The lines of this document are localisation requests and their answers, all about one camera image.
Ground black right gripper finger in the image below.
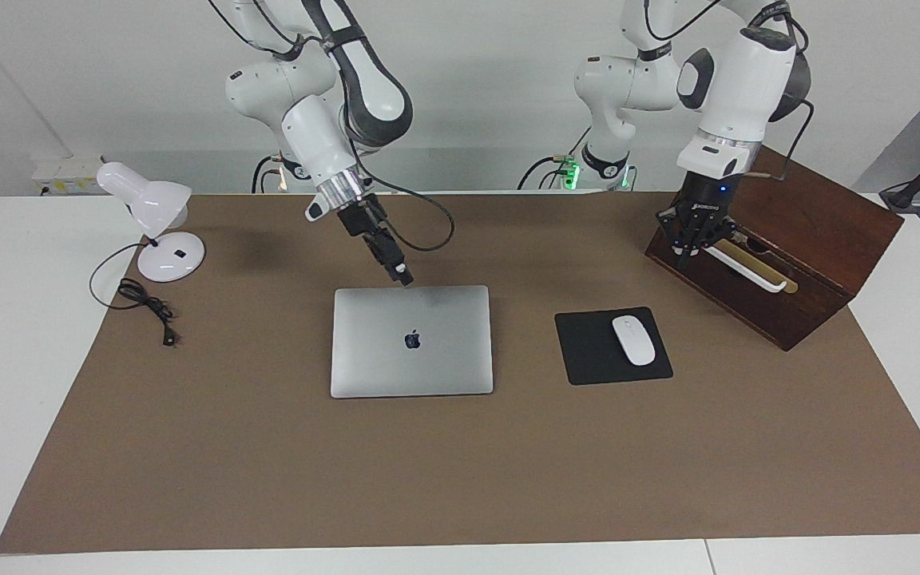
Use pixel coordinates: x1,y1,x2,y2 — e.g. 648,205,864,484
380,228,414,287
364,236,405,286

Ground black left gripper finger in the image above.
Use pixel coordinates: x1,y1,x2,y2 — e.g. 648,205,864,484
689,220,740,256
656,208,688,267

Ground silver laptop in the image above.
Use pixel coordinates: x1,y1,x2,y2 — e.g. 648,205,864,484
331,285,494,399

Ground white computer mouse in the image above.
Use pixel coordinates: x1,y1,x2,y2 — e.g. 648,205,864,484
612,315,657,367

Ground dark wooden box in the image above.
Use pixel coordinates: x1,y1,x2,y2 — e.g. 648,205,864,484
644,144,905,352

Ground black mouse pad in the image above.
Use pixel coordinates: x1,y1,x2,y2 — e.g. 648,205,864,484
554,307,674,386

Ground white desk lamp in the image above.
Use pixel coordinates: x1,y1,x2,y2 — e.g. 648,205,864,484
97,161,206,283

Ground brown table mat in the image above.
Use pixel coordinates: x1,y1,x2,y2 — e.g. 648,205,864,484
0,192,920,554

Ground white power strip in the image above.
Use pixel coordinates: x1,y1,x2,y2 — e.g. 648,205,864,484
33,156,105,196

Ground white box handle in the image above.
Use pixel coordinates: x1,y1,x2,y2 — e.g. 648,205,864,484
704,240,790,293

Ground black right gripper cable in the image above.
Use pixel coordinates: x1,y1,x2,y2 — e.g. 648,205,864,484
348,140,456,252

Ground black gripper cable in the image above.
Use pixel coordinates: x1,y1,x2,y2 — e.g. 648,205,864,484
644,0,816,183
348,140,456,252

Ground black right arm base cable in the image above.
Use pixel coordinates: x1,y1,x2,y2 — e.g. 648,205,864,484
251,156,281,194

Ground black arm base cable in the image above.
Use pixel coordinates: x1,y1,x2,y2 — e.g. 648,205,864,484
251,156,281,194
517,120,593,191

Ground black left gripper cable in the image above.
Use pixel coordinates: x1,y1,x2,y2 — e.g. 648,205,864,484
644,0,816,183

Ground black left arm base cable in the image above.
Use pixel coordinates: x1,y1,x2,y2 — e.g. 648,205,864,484
517,120,593,191

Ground black lamp power cable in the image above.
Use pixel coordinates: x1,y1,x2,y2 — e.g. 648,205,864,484
89,242,178,347

